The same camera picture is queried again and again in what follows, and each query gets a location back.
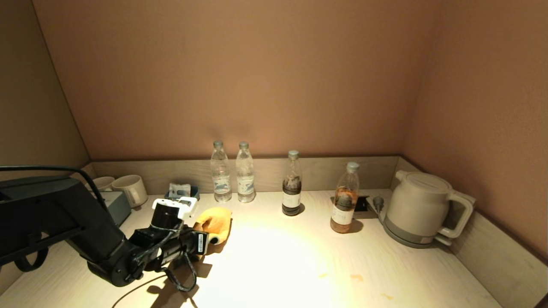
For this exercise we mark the clear water bottle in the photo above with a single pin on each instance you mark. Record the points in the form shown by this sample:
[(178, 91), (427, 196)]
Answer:
[(245, 179), (221, 179)]

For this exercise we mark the grey power plug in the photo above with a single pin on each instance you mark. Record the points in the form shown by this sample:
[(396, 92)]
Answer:
[(378, 202)]

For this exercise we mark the bottle with dark tea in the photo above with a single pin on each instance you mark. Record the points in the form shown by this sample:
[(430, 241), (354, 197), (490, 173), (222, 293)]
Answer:
[(292, 196)]

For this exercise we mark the grey tissue box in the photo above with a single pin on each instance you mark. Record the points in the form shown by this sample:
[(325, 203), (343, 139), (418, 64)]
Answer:
[(117, 207)]

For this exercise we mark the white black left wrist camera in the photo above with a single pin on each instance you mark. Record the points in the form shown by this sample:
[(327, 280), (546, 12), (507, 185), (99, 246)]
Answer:
[(167, 214)]

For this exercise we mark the white electric kettle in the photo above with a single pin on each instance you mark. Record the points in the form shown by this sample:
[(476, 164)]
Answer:
[(417, 205)]

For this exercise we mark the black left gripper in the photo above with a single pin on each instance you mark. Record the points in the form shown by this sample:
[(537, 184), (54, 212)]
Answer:
[(180, 246)]

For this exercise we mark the bottle with amber tea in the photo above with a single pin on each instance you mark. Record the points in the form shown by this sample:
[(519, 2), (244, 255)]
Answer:
[(343, 209)]

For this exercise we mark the grey kettle base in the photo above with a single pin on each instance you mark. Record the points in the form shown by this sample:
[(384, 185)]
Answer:
[(398, 237)]

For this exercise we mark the small blue tray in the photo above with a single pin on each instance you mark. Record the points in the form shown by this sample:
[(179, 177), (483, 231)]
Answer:
[(195, 192)]

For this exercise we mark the white tea bag packet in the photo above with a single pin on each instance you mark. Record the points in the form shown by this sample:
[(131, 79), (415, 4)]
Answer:
[(179, 189)]

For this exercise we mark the black power socket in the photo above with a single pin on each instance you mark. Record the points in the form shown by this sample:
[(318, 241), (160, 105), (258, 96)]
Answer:
[(361, 204)]

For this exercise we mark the orange microfibre cloth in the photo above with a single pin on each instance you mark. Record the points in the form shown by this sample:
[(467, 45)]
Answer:
[(216, 220)]

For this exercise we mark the white ceramic mug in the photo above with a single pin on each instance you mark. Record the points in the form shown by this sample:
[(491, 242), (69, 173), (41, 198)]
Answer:
[(130, 187), (105, 183)]

